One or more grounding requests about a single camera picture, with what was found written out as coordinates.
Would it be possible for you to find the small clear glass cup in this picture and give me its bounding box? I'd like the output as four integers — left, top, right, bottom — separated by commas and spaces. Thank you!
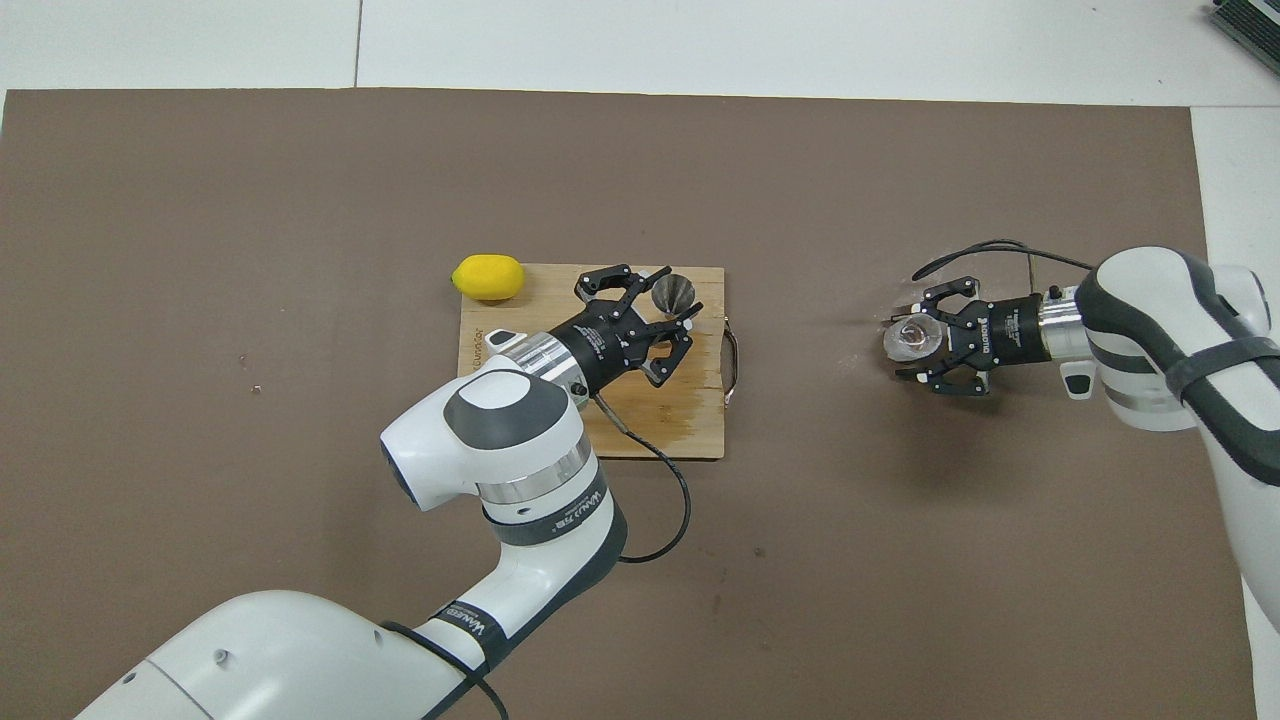
880, 315, 946, 363

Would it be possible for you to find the steel double jigger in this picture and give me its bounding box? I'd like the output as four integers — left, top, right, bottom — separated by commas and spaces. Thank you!
652, 272, 698, 319

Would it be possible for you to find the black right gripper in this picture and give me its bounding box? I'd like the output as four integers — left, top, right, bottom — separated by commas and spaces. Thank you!
895, 277, 1048, 398

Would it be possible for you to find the brown table mat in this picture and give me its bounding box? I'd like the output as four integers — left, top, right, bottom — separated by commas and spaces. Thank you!
0, 88, 1259, 720

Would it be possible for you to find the wooden cutting board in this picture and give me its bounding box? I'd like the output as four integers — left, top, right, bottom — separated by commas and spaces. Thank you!
453, 264, 743, 460

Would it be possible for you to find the yellow lemon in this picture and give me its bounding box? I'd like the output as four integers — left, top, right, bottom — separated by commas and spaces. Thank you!
450, 254, 527, 303

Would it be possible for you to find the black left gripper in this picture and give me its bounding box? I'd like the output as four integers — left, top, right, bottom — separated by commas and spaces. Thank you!
548, 264, 704, 393

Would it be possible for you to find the grey ribbed device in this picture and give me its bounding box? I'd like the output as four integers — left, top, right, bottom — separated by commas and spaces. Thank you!
1205, 0, 1280, 76

